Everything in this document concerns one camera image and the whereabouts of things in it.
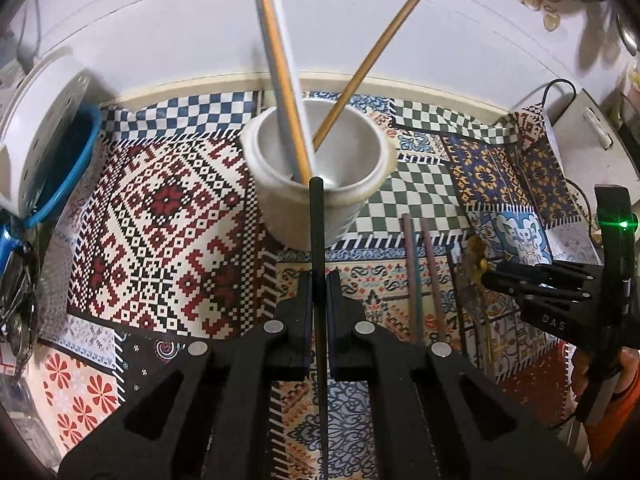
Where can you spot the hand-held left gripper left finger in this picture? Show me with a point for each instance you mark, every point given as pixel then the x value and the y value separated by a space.
pixel 300 310

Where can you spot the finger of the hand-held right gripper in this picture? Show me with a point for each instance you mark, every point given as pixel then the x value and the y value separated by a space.
pixel 545 294
pixel 550 271

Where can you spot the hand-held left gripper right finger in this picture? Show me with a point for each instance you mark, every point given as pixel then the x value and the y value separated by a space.
pixel 339 310

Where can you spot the black chopstick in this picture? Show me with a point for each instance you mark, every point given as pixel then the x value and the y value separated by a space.
pixel 457 300
pixel 318 240

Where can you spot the teal grey chopstick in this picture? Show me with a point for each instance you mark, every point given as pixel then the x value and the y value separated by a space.
pixel 412 280

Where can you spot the maroon chopstick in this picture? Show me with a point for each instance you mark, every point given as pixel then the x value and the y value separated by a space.
pixel 432 280

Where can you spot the white ceramic cup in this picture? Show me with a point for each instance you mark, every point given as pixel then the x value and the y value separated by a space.
pixel 300 210

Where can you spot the tan wooden chopstick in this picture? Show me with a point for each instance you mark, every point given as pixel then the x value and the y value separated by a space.
pixel 285 85

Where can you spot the brown wooden chopstick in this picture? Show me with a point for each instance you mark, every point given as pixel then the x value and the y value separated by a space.
pixel 370 67

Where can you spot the white chopstick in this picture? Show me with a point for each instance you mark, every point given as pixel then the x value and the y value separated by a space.
pixel 290 50

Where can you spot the person's right forearm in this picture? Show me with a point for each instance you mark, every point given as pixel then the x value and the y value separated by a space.
pixel 627 395

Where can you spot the person's right hand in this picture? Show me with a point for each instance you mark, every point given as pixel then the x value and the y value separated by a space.
pixel 580 375

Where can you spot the white rice cooker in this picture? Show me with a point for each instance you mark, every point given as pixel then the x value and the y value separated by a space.
pixel 580 170

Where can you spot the patterned patchwork mat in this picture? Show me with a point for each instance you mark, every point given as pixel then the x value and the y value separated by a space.
pixel 165 200

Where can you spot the blue plastic basin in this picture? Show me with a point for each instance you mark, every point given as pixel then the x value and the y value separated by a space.
pixel 87 160

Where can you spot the clear glass jar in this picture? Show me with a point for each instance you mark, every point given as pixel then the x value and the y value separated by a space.
pixel 17 310

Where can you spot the white perforated plastic lid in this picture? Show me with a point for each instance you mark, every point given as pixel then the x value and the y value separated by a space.
pixel 45 125

